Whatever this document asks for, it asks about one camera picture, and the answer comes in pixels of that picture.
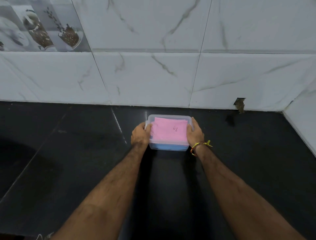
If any person's right hand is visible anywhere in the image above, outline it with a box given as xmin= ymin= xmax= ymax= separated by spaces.
xmin=186 ymin=117 xmax=205 ymax=150

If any person's left hand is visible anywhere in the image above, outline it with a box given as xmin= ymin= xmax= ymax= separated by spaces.
xmin=131 ymin=122 xmax=153 ymax=149

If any clear plastic container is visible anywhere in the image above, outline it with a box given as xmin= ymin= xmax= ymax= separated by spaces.
xmin=144 ymin=114 xmax=195 ymax=152

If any person's right forearm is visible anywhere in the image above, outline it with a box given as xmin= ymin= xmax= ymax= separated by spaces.
xmin=193 ymin=143 xmax=306 ymax=240

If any person's left forearm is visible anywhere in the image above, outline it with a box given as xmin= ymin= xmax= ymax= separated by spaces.
xmin=51 ymin=145 xmax=149 ymax=240

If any yellow red thread wristband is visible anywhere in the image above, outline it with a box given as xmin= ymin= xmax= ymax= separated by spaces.
xmin=190 ymin=140 xmax=213 ymax=157

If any pink cloth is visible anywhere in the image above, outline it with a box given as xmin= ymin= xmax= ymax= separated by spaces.
xmin=150 ymin=117 xmax=189 ymax=143

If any blue cloth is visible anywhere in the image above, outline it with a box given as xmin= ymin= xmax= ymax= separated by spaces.
xmin=150 ymin=135 xmax=189 ymax=151

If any decorative picture wall tile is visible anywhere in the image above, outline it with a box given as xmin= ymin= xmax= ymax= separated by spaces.
xmin=0 ymin=0 xmax=92 ymax=52

